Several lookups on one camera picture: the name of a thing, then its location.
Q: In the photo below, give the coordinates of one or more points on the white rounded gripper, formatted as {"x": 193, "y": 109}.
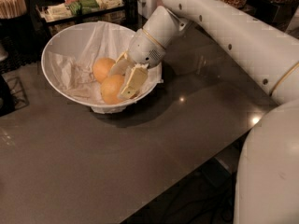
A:
{"x": 144, "y": 49}

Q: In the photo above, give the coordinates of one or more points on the orange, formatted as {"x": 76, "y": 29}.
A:
{"x": 101, "y": 68}
{"x": 110, "y": 89}

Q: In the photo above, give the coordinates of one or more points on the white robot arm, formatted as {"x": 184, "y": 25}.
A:
{"x": 267, "y": 182}

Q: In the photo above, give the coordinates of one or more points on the white slanted bowl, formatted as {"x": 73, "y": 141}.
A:
{"x": 68, "y": 44}

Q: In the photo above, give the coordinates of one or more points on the white paper bowl liner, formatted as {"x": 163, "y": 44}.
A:
{"x": 78, "y": 69}

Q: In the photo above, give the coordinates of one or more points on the white appliance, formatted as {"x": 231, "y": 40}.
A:
{"x": 148, "y": 0}

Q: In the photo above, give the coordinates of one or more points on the tray of tea bags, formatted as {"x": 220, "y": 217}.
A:
{"x": 72, "y": 8}

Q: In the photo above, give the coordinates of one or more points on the cup of wooden stirrers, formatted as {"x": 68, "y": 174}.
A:
{"x": 10, "y": 9}

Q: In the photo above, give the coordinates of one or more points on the black wire rack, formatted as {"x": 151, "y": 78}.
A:
{"x": 12, "y": 95}

